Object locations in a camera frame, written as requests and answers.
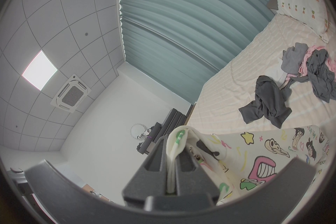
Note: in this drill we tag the bed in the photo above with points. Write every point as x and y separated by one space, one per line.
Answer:
231 86

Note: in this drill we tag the black garment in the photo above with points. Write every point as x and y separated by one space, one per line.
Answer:
267 102

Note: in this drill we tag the blue-green curtain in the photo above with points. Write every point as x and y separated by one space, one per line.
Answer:
183 7

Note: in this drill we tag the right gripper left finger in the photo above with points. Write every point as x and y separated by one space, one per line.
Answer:
147 183

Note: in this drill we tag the light grey garment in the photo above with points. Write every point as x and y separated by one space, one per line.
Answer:
292 60

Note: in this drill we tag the pink garment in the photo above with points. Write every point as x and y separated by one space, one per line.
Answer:
304 60

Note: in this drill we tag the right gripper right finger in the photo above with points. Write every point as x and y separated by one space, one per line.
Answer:
194 183

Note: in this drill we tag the white ceiling air conditioner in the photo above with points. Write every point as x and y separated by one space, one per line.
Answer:
70 94

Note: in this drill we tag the white printed pyjama top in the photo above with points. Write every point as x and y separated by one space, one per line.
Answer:
262 165

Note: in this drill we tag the square ceiling light panel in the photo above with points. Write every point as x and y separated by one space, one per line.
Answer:
39 70

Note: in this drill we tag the dark grey garment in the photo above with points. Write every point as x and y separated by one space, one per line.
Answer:
320 78

